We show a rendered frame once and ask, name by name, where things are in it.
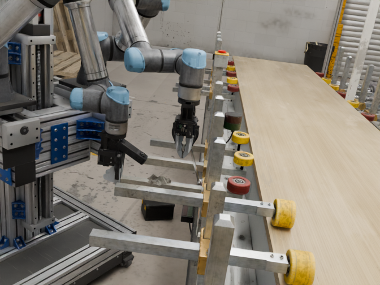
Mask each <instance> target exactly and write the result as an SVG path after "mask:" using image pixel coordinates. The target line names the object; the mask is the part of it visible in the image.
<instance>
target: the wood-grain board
mask: <svg viewBox="0 0 380 285"><path fill-rule="evenodd" d="M232 60H233V61H234V66H235V72H236V78H237V85H238V86H239V96H240V101H241V106H242V110H243V116H244V121H245V127H246V131H247V134H248V135H249V148H250V151H251V154H252V155H253V156H254V159H253V168H254V174H255V178H256V183H257V189H258V195H259V198H260V201H262V202H270V203H273V202H274V200H275V199H276V198H279V199H284V200H292V201H294V202H295V203H296V219H295V224H294V226H293V227H292V228H285V227H277V226H273V225H272V222H271V218H270V217H263V219H264V225H265V230H266V236H267V242H268V245H269V251H270V252H271V253H279V254H286V252H287V251H288V250H289V249H295V250H300V251H308V252H312V253H313V254H314V258H315V262H316V273H315V277H314V282H313V284H312V285H380V131H379V130H378V129H377V128H376V127H375V126H374V125H372V124H371V123H370V122H369V121H368V120H367V119H366V118H365V117H364V116H363V115H361V114H360V113H359V112H358V111H357V110H356V109H355V108H354V107H353V106H352V105H350V104H349V103H348V102H347V101H346V100H345V99H344V98H343V97H342V96H341V95H339V94H338V93H337V92H336V91H335V90H333V88H332V87H331V86H329V85H328V84H327V83H326V82H325V81H324V80H322V79H321V78H320V77H319V76H318V75H317V74H316V73H315V72H314V71H313V70H311V69H310V68H309V67H308V66H307V65H303V64H294V63H286V62H277V61H269V60H264V59H256V58H247V57H238V56H232Z"/></svg>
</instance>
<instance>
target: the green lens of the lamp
mask: <svg viewBox="0 0 380 285"><path fill-rule="evenodd" d="M223 127H224V128H225V129H228V130H232V131H238V130H240V127H241V123H240V124H230V123H227V122H225V121H224V125H223Z"/></svg>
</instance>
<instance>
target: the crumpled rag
mask: <svg viewBox="0 0 380 285"><path fill-rule="evenodd" d="M147 179H148V180H149V181H148V183H150V184H152V185H153V184H156V185H161V184H164V185H166V184H169V183H171V179H170V178H165V177H164V176H156V175H154V174H153V175H152V176H150V177H148V178H147Z"/></svg>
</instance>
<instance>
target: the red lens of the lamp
mask: <svg viewBox="0 0 380 285"><path fill-rule="evenodd" d="M242 117H243V116H242V115H241V117H232V116H228V115H227V114H226V113H225V116H224V120H225V121H226V122H229V123H234V124H239V123H241V121H242Z"/></svg>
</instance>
